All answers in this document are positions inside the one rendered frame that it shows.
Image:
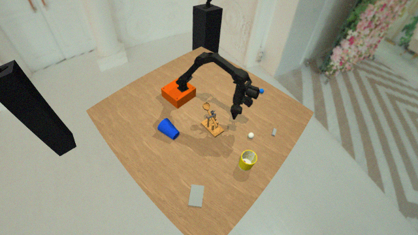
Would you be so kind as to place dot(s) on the yellow cylinder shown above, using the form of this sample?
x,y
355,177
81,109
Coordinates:
x,y
250,159

